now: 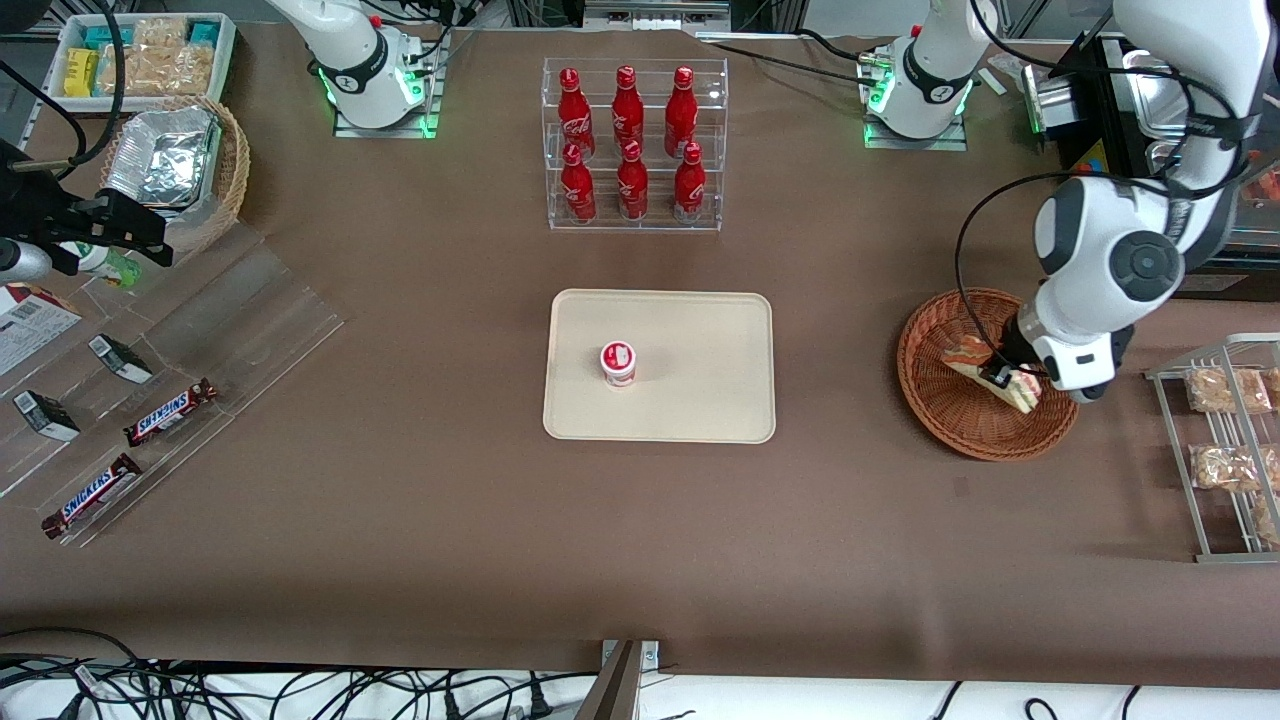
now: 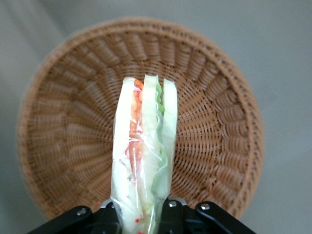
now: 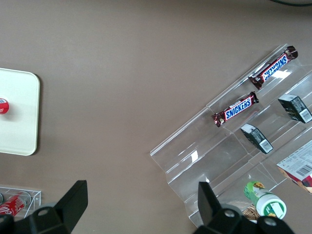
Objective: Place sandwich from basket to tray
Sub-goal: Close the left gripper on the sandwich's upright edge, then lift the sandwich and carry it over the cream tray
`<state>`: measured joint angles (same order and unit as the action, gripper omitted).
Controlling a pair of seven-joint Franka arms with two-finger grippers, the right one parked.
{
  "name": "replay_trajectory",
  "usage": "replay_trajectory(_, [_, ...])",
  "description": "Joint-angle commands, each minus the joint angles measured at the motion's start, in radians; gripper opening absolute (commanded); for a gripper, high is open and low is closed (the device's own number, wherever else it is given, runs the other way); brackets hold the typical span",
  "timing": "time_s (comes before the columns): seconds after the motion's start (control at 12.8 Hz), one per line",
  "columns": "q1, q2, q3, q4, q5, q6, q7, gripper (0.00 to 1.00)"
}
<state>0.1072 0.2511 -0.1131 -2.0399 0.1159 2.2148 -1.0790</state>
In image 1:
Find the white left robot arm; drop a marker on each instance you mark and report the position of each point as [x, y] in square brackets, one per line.
[1095, 235]

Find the red and white cup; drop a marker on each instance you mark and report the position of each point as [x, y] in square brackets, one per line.
[618, 363]

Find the red cola bottle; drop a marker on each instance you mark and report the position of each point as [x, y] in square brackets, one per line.
[577, 190]
[572, 110]
[689, 190]
[681, 105]
[628, 105]
[632, 190]

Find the brown round wicker basket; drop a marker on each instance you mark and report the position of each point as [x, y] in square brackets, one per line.
[960, 425]

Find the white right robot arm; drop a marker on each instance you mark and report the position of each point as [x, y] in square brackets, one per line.
[345, 45]

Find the triangle sandwich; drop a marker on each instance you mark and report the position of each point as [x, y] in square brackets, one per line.
[1025, 393]

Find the yellow snack packet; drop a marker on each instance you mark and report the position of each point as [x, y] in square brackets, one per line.
[80, 72]

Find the clear acrylic display shelf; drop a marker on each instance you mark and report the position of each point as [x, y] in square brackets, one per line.
[260, 320]

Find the red and white carton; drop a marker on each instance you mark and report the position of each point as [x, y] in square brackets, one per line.
[30, 325]

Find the aluminium frame profile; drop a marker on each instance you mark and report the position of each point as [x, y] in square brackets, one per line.
[655, 12]

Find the tan wicker basket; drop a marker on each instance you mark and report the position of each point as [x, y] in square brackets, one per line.
[232, 170]

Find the clear bag of fried snacks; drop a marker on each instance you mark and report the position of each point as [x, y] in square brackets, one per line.
[1274, 386]
[1225, 467]
[1225, 390]
[1268, 520]

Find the small black box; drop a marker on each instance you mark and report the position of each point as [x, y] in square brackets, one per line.
[120, 358]
[45, 415]

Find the green and white bottle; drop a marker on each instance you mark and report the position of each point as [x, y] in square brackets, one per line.
[105, 265]

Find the steel pan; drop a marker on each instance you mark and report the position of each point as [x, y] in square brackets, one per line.
[1150, 95]
[1165, 160]

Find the metal table bracket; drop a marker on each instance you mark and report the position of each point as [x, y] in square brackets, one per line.
[648, 655]

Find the teal snack packet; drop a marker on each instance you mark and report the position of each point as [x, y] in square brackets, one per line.
[105, 37]
[203, 33]

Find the clear acrylic bottle rack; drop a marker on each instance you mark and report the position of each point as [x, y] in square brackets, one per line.
[650, 225]

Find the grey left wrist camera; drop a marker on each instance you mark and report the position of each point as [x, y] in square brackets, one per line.
[1088, 392]

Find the white plastic bin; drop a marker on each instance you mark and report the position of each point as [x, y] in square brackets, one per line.
[225, 50]

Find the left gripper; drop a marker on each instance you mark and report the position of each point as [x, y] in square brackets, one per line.
[1021, 345]

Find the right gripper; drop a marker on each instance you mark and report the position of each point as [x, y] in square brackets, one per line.
[50, 218]

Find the clear bag of crackers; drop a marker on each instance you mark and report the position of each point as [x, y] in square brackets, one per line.
[158, 33]
[160, 70]

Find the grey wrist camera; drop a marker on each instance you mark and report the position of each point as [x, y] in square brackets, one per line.
[22, 262]
[1088, 392]

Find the cream plastic tray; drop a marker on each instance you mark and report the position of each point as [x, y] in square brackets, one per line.
[700, 400]

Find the Snickers chocolate bar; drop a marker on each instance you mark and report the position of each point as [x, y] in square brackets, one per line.
[170, 412]
[92, 496]

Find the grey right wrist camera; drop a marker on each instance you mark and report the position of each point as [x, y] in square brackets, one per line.
[22, 262]

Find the clear plastic wrapper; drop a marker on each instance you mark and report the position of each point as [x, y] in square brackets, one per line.
[1010, 75]

